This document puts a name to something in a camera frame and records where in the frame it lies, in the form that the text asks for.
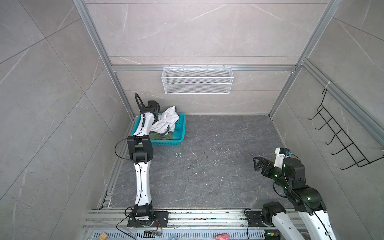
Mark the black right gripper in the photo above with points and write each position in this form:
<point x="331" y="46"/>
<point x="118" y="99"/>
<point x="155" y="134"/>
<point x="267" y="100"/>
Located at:
<point x="269" y="165"/>

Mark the white navy-trimmed tank top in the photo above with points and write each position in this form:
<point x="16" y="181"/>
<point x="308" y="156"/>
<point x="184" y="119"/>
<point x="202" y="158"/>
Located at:
<point x="166" y="122"/>

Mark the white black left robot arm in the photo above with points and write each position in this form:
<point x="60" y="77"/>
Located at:
<point x="141" y="153"/>

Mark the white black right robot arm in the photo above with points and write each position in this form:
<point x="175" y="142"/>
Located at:
<point x="290" y="176"/>

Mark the olive green tank top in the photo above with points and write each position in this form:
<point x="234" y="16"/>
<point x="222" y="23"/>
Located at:
<point x="159" y="137"/>

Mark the green circuit board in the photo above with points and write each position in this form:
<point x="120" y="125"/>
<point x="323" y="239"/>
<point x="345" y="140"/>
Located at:
<point x="272" y="235"/>

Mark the pink small object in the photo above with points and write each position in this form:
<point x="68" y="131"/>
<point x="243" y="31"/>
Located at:
<point x="223" y="237"/>

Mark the teal plastic basket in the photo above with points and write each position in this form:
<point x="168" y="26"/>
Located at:
<point x="177" y="132"/>

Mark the small wooden block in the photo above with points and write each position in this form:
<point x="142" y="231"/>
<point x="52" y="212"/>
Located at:
<point x="103" y="236"/>

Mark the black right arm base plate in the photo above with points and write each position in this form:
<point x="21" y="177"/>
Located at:
<point x="261" y="218"/>

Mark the white wire mesh shelf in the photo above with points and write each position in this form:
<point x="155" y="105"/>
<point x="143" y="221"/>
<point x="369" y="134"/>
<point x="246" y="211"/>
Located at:
<point x="197" y="80"/>

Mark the black wire hook rack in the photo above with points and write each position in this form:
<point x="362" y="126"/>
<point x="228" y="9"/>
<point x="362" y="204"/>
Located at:
<point x="358" y="158"/>

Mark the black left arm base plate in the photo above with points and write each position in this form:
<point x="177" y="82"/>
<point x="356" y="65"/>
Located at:
<point x="151" y="220"/>

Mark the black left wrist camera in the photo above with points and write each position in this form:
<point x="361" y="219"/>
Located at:
<point x="154" y="107"/>

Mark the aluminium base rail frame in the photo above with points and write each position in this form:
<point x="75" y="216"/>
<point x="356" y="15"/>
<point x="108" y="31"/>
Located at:
<point x="195" y="224"/>

